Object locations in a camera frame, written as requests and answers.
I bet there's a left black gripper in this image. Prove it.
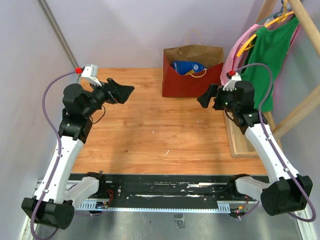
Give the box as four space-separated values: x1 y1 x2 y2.
82 76 135 117

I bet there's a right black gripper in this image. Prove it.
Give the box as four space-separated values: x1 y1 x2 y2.
196 83 239 114

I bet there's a red brown paper bag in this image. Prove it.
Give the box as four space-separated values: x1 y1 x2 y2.
162 30 225 98

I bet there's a blue Doritos chip bag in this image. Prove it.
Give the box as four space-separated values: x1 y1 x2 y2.
171 60 207 75

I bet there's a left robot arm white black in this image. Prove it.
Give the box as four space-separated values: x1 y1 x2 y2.
21 78 135 230

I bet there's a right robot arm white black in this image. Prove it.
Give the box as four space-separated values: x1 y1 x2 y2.
197 80 313 216

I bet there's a pink shirt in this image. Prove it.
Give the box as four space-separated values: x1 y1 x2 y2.
219 23 302 86

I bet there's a green shirt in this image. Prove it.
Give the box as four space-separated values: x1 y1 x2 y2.
241 17 299 113

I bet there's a grey clothes hanger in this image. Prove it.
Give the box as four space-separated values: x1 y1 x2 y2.
256 0 293 27

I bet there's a yellow clothes hanger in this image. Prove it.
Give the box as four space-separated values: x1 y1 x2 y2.
236 9 294 57

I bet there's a wooden clothes rack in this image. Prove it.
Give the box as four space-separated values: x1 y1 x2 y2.
222 0 320 159

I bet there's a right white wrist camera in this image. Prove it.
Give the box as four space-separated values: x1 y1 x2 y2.
222 72 242 92

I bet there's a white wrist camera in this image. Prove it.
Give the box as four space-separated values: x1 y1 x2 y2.
81 64 102 87
222 72 242 92

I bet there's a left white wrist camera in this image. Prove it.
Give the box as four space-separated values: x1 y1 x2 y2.
81 64 102 87

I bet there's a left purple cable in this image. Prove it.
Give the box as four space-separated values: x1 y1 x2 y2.
30 70 79 240

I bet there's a purple cable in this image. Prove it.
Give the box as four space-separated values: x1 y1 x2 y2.
233 62 317 223
30 70 79 240

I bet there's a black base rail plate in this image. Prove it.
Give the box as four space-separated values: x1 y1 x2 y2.
37 173 276 214

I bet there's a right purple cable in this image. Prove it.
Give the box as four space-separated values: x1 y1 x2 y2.
233 62 317 223

